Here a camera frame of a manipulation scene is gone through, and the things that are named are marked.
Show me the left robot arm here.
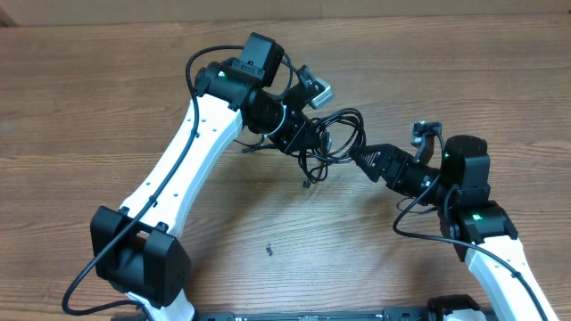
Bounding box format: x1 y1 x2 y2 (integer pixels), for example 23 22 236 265
89 33 334 320

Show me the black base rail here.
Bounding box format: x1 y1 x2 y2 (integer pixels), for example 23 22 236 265
111 293 496 321

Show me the black USB cable bundle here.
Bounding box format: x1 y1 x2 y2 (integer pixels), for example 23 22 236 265
240 107 368 190

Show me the small black debris piece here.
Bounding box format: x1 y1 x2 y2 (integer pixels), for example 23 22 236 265
265 243 274 257

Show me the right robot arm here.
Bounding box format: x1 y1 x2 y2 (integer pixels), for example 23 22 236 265
350 131 557 320

